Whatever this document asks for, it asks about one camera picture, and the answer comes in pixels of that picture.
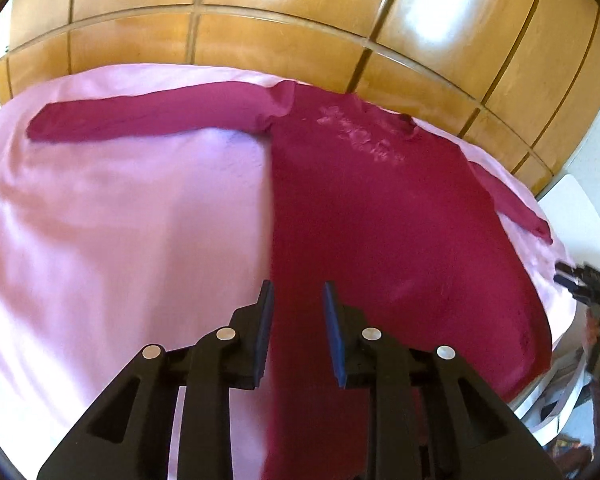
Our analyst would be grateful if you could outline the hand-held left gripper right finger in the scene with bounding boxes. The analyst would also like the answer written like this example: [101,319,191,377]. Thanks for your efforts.
[321,282,563,480]

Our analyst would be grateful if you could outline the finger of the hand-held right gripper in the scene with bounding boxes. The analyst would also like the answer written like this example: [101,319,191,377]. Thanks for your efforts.
[560,280,600,307]
[555,261,600,285]

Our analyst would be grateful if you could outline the pink blanket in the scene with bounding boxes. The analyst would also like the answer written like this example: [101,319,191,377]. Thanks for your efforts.
[0,62,576,480]

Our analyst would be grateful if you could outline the dark red long-sleeved shirt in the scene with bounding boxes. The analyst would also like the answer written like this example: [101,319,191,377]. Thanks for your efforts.
[26,80,553,480]

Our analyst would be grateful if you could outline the white furniture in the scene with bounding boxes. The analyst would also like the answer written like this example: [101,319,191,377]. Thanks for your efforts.
[537,175,600,273]

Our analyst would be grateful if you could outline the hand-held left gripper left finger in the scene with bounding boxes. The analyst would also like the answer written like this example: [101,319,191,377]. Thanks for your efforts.
[36,280,275,480]

